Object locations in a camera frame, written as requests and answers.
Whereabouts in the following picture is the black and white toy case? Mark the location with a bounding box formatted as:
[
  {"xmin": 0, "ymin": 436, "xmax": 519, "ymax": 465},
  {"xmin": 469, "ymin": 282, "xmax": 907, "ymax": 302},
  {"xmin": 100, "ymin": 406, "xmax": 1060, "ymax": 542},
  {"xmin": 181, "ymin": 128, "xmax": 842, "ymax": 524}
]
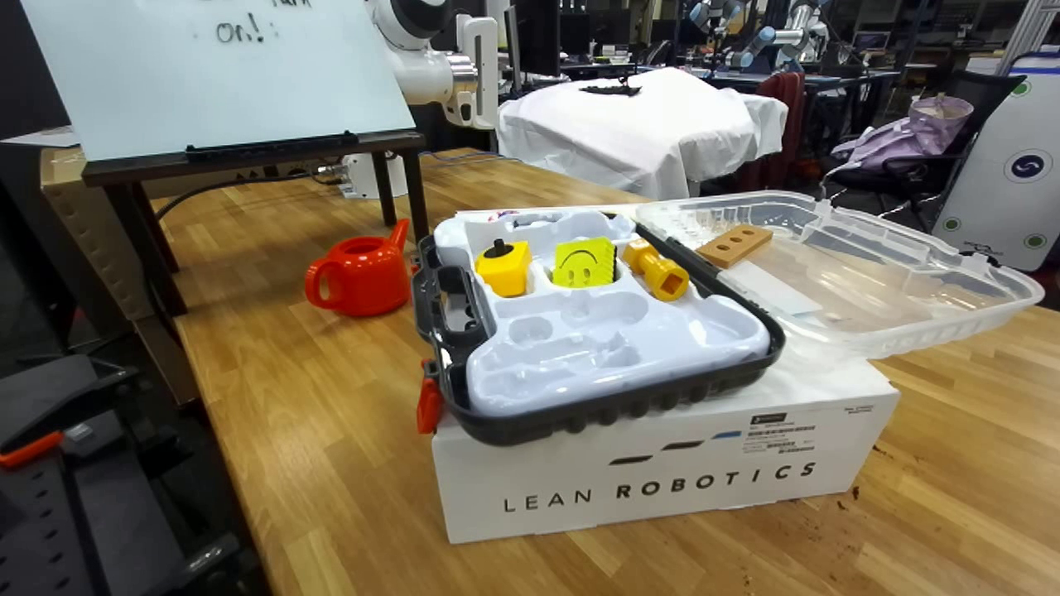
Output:
[{"xmin": 410, "ymin": 205, "xmax": 790, "ymax": 446}]

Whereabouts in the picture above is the transparent plastic case lid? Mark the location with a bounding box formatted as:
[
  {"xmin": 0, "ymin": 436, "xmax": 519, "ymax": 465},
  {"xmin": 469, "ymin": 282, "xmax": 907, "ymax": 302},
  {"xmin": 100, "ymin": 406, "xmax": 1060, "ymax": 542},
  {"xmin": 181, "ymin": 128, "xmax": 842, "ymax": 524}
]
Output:
[{"xmin": 637, "ymin": 190, "xmax": 1046, "ymax": 360}]

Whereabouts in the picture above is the white whiteboard with writing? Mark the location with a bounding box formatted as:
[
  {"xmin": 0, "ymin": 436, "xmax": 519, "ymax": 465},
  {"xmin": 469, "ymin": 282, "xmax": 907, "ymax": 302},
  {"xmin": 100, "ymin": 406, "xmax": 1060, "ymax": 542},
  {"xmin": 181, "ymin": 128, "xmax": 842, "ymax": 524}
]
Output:
[{"xmin": 17, "ymin": 0, "xmax": 416, "ymax": 167}]

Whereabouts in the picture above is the black whiteboard easel stand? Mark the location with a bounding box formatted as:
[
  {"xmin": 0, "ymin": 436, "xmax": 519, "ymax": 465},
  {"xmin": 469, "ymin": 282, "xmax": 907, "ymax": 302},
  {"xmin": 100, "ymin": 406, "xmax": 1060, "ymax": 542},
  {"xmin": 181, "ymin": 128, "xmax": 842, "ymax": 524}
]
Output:
[{"xmin": 80, "ymin": 128, "xmax": 433, "ymax": 325}]

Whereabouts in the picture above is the yellow toy with black knob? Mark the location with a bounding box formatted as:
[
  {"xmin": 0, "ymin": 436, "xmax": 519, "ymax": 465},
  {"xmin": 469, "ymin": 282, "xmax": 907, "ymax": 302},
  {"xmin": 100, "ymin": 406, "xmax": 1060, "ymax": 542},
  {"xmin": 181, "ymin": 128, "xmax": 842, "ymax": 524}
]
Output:
[{"xmin": 475, "ymin": 234, "xmax": 533, "ymax": 302}]

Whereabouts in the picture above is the red toy watering can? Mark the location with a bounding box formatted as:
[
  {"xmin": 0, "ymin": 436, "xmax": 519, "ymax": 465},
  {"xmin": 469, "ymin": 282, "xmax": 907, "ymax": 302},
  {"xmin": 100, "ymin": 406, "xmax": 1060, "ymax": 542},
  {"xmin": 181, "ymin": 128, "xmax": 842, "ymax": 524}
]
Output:
[{"xmin": 300, "ymin": 218, "xmax": 415, "ymax": 320}]

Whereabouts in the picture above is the white cloth over table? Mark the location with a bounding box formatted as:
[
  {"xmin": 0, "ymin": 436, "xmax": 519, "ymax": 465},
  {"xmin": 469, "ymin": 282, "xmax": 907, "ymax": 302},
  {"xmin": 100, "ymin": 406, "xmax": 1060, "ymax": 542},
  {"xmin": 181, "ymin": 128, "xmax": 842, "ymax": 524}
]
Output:
[{"xmin": 495, "ymin": 66, "xmax": 793, "ymax": 201}]

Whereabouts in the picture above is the small wooden block with holes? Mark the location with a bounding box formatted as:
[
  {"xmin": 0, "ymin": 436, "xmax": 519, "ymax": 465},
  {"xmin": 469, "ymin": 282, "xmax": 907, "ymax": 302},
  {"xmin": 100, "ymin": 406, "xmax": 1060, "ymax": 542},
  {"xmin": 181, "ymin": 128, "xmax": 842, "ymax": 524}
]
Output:
[{"xmin": 696, "ymin": 222, "xmax": 775, "ymax": 267}]

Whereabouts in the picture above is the white Lean Robotics cardboard box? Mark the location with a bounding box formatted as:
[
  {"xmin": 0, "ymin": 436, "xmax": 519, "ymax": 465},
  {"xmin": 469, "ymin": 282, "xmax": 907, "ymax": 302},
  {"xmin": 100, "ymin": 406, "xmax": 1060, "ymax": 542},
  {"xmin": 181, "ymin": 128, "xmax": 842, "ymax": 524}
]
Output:
[{"xmin": 427, "ymin": 346, "xmax": 901, "ymax": 546}]

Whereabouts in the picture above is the red cloth on chair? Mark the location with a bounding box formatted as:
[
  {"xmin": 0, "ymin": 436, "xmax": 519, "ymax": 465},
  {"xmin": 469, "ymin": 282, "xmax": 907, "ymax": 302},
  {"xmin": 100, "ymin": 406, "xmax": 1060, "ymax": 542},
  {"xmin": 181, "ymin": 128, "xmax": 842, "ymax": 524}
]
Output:
[{"xmin": 759, "ymin": 69, "xmax": 812, "ymax": 193}]

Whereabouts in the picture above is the purple cloth bundle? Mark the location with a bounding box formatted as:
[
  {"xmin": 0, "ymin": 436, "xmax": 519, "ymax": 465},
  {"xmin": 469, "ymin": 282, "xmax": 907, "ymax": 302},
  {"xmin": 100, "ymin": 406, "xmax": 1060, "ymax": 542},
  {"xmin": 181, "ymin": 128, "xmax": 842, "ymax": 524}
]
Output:
[{"xmin": 824, "ymin": 91, "xmax": 977, "ymax": 174}]

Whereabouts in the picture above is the black office chair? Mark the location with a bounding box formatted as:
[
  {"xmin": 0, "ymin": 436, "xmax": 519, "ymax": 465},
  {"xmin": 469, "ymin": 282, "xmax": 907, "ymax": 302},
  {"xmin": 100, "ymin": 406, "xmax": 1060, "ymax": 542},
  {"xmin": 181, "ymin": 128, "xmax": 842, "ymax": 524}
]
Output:
[{"xmin": 823, "ymin": 69, "xmax": 1027, "ymax": 229}]

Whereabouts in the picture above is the white cabinet with blue logo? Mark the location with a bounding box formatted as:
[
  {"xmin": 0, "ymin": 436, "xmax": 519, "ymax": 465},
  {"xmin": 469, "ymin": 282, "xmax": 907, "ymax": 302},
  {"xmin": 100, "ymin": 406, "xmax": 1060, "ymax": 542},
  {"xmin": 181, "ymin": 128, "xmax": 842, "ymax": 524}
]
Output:
[{"xmin": 931, "ymin": 52, "xmax": 1060, "ymax": 276}]

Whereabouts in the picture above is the black perforated metal rack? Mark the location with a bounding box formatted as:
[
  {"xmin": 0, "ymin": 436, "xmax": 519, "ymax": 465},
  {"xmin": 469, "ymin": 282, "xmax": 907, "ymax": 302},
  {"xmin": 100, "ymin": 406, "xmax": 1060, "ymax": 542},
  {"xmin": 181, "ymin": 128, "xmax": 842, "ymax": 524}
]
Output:
[{"xmin": 0, "ymin": 352, "xmax": 267, "ymax": 596}]

